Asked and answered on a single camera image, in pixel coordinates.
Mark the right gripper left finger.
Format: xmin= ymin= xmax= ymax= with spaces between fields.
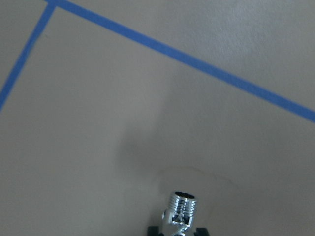
xmin=147 ymin=228 xmax=164 ymax=236

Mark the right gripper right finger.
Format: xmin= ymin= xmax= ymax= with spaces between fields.
xmin=195 ymin=228 xmax=209 ymax=236

